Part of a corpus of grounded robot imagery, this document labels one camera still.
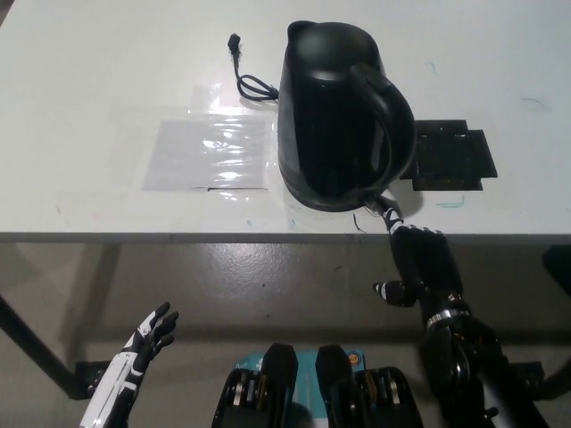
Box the robot right hand black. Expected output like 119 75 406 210
373 198 470 325

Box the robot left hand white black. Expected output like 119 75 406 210
78 301 179 428

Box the black electric kettle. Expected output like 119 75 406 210
275 21 419 215

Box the black ribbed robot body block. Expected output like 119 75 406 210
216 342 299 428
314 345 424 428

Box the black table leg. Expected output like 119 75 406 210
0 292 76 401
533 246 571 402

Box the clear plastic document sleeve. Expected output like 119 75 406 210
141 116 273 193

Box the black power cord with plug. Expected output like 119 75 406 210
227 34 281 104

